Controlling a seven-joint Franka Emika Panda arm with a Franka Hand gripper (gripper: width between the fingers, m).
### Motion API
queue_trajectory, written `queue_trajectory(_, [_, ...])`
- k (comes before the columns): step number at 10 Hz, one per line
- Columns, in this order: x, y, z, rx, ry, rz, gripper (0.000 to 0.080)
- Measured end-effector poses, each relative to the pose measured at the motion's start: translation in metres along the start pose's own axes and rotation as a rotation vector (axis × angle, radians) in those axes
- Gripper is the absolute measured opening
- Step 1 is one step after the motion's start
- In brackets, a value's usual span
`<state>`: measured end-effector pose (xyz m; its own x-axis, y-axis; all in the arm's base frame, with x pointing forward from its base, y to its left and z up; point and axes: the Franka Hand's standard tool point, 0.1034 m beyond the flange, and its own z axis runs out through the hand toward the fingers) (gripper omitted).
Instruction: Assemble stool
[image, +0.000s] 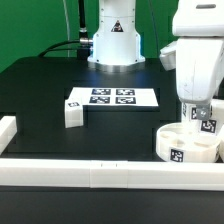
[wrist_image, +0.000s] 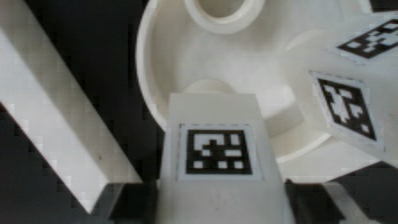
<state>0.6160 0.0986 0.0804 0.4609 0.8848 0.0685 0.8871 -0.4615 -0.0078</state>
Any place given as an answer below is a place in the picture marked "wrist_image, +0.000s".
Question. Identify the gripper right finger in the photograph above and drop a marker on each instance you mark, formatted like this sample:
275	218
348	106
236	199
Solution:
323	205

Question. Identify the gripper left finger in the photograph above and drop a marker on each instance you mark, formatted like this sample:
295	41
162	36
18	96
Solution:
126	204

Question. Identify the white stool leg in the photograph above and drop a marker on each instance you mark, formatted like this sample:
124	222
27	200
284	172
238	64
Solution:
339	65
220	182

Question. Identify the white round stool seat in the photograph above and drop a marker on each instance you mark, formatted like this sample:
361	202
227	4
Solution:
210	45

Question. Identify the white front barrier wall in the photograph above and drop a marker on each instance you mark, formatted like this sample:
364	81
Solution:
50	108

